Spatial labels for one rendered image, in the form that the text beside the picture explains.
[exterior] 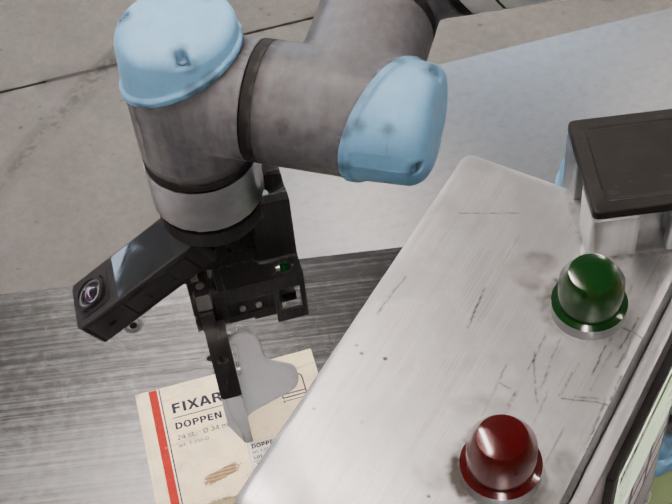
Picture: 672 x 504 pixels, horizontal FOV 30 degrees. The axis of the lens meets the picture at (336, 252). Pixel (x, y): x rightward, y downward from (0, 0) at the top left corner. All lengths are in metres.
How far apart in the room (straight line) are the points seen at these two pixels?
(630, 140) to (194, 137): 0.35
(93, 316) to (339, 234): 0.46
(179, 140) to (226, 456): 0.39
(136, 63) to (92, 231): 1.75
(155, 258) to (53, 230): 1.63
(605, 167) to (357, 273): 0.83
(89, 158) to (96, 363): 1.38
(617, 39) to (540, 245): 1.05
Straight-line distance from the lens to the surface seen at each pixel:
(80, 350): 1.26
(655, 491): 1.06
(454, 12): 0.80
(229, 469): 1.07
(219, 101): 0.73
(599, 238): 0.45
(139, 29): 0.74
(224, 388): 0.91
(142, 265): 0.87
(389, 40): 0.74
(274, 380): 0.93
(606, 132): 0.46
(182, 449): 1.09
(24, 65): 2.84
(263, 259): 0.88
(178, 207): 0.81
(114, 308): 0.88
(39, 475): 1.20
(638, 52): 1.48
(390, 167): 0.72
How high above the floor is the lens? 1.83
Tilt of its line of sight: 51 degrees down
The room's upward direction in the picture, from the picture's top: 7 degrees counter-clockwise
